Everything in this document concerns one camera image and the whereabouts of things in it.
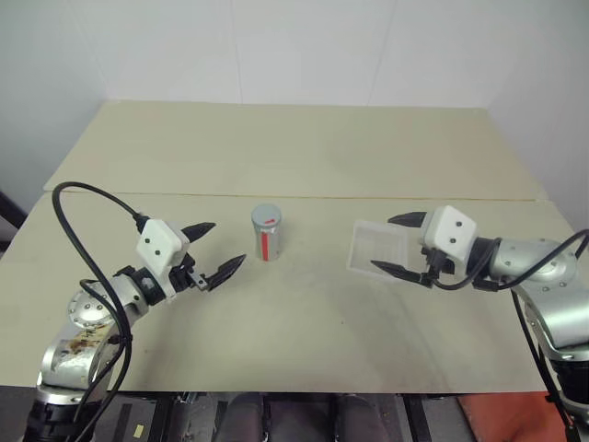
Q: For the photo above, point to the orange red cloth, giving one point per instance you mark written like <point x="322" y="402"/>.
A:
<point x="511" y="421"/>

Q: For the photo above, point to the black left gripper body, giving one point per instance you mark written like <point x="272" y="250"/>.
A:
<point x="183" y="275"/>

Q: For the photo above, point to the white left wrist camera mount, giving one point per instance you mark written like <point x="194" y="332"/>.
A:
<point x="158" y="241"/>

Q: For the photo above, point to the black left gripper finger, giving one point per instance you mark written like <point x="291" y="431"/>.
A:
<point x="199" y="229"/>
<point x="227" y="271"/>

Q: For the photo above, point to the clear plastic container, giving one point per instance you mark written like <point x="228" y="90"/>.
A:
<point x="375" y="246"/>

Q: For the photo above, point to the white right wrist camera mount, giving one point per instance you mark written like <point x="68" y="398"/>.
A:
<point x="448" y="230"/>

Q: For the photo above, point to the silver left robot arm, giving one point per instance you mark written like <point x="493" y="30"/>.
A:
<point x="85" y="317"/>

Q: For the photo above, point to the grey plastic container lid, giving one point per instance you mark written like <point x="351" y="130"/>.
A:
<point x="264" y="215"/>

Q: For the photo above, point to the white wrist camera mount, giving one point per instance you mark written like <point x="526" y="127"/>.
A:
<point x="158" y="241"/>
<point x="448" y="230"/>

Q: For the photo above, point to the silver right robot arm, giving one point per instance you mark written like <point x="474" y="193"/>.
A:
<point x="550" y="276"/>

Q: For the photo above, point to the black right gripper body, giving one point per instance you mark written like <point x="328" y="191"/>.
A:
<point x="439" y="266"/>

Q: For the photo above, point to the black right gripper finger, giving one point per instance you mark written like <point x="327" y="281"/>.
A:
<point x="412" y="219"/>
<point x="402" y="273"/>

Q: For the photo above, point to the grey can red label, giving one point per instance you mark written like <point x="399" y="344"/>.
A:
<point x="271" y="248"/>

